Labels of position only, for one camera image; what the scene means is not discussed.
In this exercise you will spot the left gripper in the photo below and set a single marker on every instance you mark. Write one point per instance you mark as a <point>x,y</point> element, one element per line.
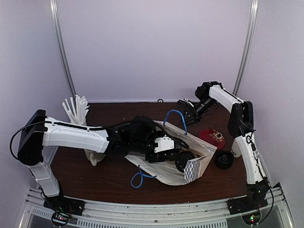
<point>156,158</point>

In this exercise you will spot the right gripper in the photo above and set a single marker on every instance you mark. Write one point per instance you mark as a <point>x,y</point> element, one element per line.
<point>197,117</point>

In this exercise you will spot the blue checkered paper bag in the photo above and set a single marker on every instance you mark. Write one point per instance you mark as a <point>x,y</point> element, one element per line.
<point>175,166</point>

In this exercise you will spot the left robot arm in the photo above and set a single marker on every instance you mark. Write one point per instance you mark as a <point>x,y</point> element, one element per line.
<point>141,134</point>

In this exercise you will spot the red floral plate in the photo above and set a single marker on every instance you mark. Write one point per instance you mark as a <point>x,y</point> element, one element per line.
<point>213,137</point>

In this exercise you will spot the stack of black lids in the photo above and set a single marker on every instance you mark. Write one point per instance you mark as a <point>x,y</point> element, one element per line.
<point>224,159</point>

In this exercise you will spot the stack of paper cups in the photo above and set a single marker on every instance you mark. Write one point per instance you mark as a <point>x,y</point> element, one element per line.
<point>235,149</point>

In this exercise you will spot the cream ceramic mug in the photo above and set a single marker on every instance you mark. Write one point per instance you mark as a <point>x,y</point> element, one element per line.
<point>94,157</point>

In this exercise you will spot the paper cup holding straws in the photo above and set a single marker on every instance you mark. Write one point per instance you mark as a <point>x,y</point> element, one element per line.
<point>76,109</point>

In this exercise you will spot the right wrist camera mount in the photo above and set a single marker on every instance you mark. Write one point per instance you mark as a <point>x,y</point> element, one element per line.
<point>186,104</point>

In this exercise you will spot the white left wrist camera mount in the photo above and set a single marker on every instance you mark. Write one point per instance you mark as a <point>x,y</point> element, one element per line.
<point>163,144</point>

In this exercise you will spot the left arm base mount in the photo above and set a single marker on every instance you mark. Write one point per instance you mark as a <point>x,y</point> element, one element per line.
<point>65,205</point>

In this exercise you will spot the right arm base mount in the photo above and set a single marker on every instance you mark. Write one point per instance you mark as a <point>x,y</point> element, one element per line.
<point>243,204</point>

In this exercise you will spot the aluminium front rail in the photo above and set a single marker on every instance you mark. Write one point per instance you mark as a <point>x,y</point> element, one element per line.
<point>209,214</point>

